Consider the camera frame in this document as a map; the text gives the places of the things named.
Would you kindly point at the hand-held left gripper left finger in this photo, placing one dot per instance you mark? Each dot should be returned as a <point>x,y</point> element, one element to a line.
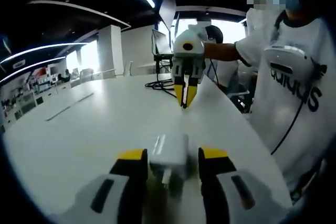
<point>110,200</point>

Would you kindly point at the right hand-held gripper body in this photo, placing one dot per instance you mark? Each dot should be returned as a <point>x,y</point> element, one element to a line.
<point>187,47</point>

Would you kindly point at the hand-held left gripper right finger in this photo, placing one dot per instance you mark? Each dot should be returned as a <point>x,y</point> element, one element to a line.
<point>231,197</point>

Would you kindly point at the white charger adapter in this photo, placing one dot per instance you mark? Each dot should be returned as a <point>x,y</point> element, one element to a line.
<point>170,153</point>

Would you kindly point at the black-framed side desk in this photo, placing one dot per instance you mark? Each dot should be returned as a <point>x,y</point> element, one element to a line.
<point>164,57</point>

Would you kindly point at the white desk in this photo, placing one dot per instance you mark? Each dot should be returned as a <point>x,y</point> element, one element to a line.
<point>105,129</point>

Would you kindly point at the white desk cover strip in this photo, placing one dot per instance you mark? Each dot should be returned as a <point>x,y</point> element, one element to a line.
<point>69,106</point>

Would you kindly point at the small bright monitor screen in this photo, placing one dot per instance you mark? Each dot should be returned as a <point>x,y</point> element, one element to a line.
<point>161,43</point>

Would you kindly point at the white square pillar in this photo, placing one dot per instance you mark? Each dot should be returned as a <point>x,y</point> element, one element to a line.
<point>111,51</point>

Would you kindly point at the white chest-worn device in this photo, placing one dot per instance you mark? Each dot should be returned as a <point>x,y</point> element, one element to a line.
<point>283,56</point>

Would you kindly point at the person in white shirt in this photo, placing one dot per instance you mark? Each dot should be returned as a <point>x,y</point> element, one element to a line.
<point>315,134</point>

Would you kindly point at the row of white cabinets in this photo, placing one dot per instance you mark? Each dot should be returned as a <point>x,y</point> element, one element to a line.
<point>34,95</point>

